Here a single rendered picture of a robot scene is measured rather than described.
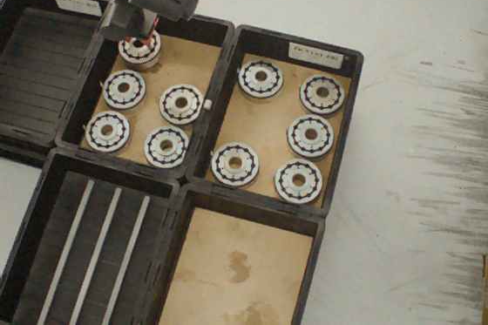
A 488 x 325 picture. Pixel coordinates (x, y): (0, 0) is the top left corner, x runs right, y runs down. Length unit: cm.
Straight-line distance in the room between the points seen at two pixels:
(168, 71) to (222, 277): 51
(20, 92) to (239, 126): 55
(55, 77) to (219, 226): 56
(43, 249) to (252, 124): 55
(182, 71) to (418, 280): 74
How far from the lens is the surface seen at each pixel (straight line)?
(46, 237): 142
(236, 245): 134
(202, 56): 153
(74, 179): 144
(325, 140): 140
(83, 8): 161
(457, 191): 159
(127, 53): 150
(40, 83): 158
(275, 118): 145
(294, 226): 132
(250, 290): 132
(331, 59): 146
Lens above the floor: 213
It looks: 66 degrees down
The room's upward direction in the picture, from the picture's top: 1 degrees counter-clockwise
